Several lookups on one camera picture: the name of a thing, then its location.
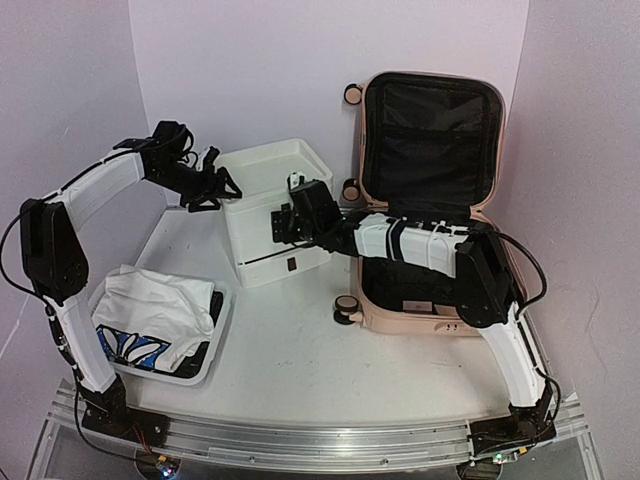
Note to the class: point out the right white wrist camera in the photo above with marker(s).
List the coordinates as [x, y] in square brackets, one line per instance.
[295, 179]

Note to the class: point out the pink hard-shell suitcase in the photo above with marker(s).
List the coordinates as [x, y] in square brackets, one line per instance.
[429, 151]

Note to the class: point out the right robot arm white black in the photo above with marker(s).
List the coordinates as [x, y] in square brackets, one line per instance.
[486, 295]

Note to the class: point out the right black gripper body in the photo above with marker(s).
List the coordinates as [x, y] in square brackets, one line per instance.
[280, 223]

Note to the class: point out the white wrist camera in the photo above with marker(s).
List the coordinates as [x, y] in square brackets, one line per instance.
[295, 179]
[206, 159]

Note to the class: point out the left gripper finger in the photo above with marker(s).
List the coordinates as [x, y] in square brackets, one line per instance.
[204, 204]
[227, 188]

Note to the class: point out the black jeans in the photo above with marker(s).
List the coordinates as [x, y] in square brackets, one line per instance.
[192, 365]

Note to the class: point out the pink flat card box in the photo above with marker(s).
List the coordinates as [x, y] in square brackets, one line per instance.
[418, 307]

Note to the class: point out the white blue print t-shirt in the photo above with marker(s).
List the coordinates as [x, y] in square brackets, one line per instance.
[152, 320]

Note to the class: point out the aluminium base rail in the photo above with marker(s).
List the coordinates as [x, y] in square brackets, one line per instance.
[403, 448]

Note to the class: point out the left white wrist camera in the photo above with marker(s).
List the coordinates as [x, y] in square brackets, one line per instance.
[206, 159]

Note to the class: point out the white plastic drawer unit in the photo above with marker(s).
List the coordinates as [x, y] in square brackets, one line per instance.
[261, 174]

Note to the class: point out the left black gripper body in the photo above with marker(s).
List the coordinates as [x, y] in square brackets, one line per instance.
[191, 185]

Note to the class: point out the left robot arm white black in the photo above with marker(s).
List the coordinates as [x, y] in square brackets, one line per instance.
[55, 263]

